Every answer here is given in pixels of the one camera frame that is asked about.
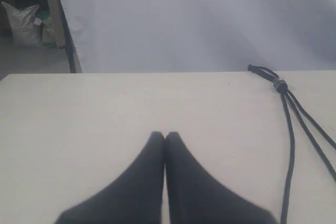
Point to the white woven sack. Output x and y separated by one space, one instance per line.
25 33

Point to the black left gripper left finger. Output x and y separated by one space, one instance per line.
134 197

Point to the black stand pole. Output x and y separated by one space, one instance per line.
62 33

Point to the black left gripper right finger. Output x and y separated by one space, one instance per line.
195 196

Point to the grey backdrop cloth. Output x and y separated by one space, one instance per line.
201 35

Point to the green printed bag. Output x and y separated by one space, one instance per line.
47 30

